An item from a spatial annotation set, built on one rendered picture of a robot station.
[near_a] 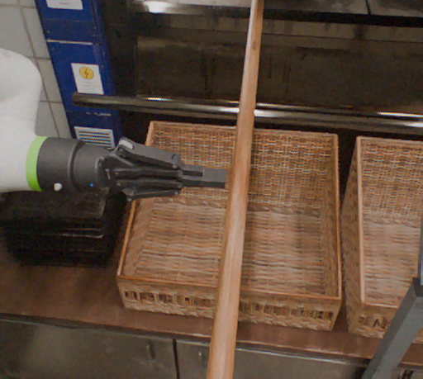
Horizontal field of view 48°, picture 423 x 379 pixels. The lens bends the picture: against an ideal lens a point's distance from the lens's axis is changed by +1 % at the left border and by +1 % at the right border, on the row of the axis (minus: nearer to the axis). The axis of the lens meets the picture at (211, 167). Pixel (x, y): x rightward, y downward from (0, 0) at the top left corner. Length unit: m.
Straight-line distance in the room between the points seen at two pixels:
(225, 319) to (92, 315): 0.79
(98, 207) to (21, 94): 0.53
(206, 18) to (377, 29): 0.42
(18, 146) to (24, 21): 0.67
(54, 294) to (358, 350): 0.81
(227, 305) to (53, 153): 0.37
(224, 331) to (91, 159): 0.34
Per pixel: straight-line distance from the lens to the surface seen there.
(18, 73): 0.83
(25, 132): 0.84
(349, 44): 1.29
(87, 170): 0.77
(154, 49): 1.36
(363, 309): 1.24
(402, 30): 1.29
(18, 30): 1.45
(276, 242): 1.45
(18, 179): 0.82
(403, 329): 1.09
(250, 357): 1.38
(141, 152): 0.75
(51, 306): 1.40
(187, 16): 1.27
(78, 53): 1.37
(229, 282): 0.63
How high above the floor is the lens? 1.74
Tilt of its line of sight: 44 degrees down
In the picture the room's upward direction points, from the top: straight up
